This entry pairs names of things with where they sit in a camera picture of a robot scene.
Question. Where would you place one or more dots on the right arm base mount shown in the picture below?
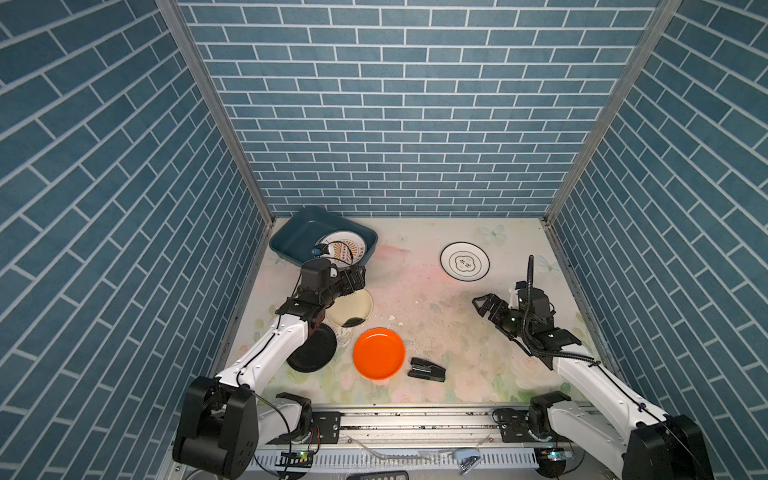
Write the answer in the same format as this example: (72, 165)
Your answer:
(512, 425)

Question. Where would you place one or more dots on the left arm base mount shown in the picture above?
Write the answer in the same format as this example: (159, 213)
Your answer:
(323, 428)

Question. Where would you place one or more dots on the cream yellow plate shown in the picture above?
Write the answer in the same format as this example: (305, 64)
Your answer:
(351, 310)

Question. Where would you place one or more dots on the black plate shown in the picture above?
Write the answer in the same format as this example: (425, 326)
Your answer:
(316, 352)

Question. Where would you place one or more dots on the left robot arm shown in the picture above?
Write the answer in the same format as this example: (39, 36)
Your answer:
(224, 418)

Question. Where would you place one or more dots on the aluminium front rail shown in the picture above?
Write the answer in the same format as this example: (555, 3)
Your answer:
(429, 426)

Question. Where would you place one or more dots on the white plate cloud emblem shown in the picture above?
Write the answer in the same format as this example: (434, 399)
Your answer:
(464, 261)

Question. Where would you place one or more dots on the black stapler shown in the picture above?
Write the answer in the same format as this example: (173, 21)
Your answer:
(427, 370)

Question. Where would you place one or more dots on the white plate orange sunburst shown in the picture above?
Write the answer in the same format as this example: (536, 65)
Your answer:
(346, 248)

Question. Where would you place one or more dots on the teal plastic bin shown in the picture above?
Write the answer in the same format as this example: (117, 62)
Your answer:
(309, 227)

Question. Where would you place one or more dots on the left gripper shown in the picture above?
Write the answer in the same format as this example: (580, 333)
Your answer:
(358, 281)

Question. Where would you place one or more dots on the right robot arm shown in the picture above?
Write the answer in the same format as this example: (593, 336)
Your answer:
(628, 434)

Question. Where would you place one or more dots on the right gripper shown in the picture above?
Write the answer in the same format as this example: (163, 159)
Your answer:
(494, 315)

